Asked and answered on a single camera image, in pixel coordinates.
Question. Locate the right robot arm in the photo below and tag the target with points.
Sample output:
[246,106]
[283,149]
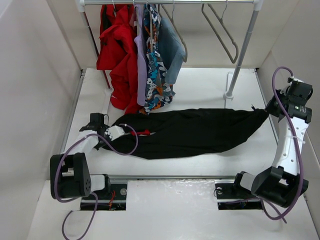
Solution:
[279,183]

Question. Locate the grey hanger with denim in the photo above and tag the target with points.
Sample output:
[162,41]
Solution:
[171,19]

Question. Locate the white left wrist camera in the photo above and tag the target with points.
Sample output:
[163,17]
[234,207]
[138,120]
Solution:
[114,132]

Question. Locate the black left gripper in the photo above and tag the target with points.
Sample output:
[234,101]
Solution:
[99,145]

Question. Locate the black trousers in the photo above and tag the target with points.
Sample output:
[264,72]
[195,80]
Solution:
[186,133]

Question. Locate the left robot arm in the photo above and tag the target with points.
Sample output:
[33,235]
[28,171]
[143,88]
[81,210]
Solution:
[69,172]

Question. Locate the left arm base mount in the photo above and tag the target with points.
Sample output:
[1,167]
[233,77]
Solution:
[114,199]

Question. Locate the colourful patterned shorts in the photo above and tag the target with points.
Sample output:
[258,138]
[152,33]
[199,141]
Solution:
[158,93]

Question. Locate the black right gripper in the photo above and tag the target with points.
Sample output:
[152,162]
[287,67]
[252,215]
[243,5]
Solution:
[270,108]

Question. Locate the blue denim shorts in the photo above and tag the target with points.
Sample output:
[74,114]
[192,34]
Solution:
[171,50]

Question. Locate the lilac garment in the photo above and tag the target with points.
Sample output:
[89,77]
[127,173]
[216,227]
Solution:
[141,56]

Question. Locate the metal clothes rack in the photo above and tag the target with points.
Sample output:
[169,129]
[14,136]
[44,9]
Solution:
[240,53]

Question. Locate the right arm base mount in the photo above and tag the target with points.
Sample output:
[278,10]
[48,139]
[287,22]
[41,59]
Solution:
[230,197]

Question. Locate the red jacket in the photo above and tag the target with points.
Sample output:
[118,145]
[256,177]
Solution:
[119,55]

